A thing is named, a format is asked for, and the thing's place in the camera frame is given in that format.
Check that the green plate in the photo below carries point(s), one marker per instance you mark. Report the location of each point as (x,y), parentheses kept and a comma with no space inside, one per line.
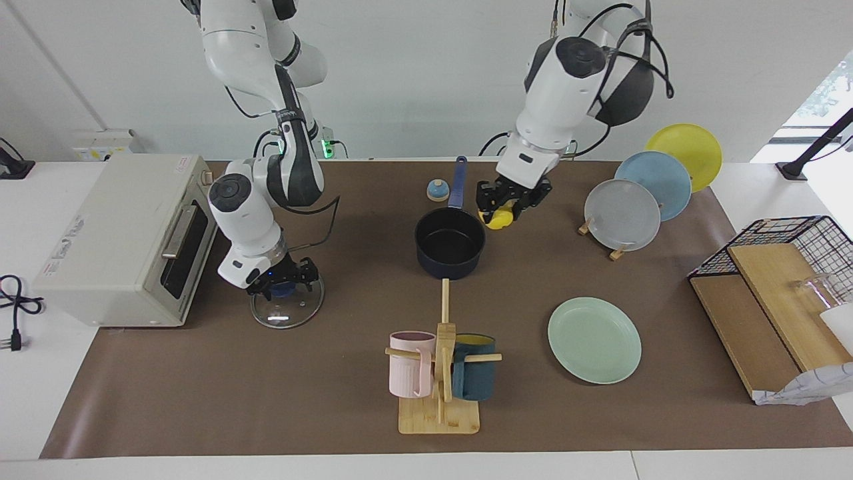
(594,340)

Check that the black slanted stand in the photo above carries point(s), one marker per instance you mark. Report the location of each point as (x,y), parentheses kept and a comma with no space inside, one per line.
(793,170)

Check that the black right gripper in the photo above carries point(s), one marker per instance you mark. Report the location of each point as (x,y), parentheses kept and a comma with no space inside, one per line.
(280,270)

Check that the grey plate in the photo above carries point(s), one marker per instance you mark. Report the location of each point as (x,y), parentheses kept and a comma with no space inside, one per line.
(623,216)

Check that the light wooden board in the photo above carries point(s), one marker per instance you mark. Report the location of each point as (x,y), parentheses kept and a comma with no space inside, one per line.
(786,313)

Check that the clear glass cup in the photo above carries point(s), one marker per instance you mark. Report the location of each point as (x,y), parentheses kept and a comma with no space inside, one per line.
(816,290)

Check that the white translucent container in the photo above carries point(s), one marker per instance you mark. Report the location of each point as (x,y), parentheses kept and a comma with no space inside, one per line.
(841,330)

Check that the dark blue mug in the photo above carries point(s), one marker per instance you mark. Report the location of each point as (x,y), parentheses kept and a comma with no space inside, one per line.
(476,383)

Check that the wooden mug tree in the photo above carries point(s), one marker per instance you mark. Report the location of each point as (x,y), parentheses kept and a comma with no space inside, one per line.
(440,420)

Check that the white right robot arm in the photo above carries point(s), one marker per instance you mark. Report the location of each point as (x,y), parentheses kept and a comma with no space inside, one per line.
(246,53)

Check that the glass lid blue knob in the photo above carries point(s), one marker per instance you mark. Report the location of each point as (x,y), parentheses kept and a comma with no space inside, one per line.
(286,316)

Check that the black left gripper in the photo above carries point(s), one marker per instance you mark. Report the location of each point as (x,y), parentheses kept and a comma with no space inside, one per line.
(523,190)

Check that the light blue plate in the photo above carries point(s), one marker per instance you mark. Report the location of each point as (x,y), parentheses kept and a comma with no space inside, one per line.
(666,180)

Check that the yellow potato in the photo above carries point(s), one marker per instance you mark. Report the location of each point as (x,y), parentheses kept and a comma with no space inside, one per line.
(501,218)

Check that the wooden plate rack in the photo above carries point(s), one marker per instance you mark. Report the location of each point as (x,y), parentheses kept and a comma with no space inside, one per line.
(618,253)

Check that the pink mug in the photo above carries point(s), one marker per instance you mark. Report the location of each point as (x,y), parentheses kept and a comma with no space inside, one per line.
(406,373)

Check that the beige toaster oven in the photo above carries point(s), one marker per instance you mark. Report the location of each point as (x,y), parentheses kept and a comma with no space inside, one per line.
(100,233)

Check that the white wall socket box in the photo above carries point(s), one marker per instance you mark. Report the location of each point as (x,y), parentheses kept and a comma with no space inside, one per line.
(106,143)

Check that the yellow plate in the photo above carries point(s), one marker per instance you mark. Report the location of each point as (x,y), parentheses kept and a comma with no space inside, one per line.
(686,146)

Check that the brown table mat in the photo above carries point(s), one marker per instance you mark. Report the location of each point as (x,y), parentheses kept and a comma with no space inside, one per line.
(266,400)

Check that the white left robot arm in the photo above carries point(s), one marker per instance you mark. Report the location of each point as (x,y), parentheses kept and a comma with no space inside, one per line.
(566,100)

